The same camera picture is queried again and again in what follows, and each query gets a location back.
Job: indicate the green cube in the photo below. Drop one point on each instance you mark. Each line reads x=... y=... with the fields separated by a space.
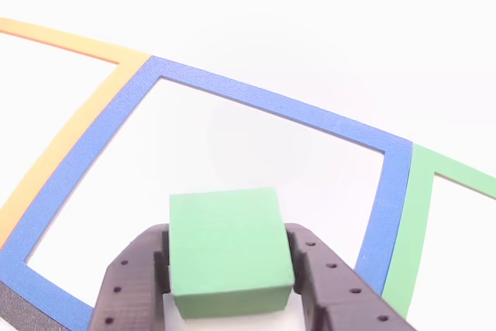
x=224 y=238

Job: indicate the orange square frame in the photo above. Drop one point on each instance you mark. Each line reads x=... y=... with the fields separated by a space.
x=97 y=94

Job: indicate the blue square frame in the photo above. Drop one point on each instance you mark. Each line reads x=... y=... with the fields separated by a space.
x=271 y=102

